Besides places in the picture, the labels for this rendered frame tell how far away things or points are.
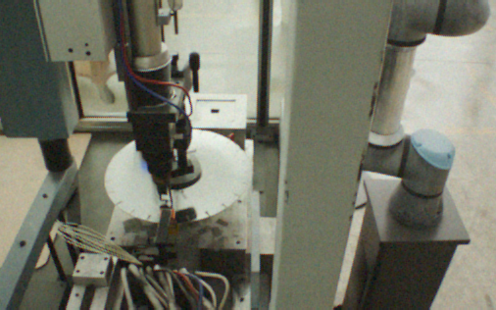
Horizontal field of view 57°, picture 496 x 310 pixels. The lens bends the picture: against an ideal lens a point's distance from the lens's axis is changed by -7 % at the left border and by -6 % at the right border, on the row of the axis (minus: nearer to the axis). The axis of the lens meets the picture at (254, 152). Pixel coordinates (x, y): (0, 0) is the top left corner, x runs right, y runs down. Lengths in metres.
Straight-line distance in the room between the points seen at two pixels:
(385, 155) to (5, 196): 1.04
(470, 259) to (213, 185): 1.57
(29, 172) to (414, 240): 1.11
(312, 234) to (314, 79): 0.10
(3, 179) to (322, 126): 1.37
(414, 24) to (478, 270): 1.56
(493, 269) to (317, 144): 2.18
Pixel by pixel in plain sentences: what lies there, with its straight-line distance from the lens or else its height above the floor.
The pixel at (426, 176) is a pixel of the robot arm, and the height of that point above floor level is 0.91.
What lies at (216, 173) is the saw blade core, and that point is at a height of 0.95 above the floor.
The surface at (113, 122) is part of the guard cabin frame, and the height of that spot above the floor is 0.78.
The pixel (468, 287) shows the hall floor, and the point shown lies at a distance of 2.26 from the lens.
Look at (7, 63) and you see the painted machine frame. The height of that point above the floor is 1.35.
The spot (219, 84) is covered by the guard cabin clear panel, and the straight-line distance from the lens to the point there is 1.50.
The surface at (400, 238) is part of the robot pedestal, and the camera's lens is 1.28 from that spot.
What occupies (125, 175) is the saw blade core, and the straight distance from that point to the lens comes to 1.11.
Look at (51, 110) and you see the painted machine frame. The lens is 0.76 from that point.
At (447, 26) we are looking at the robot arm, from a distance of 0.98.
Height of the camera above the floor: 1.64
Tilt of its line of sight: 37 degrees down
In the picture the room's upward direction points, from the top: 1 degrees clockwise
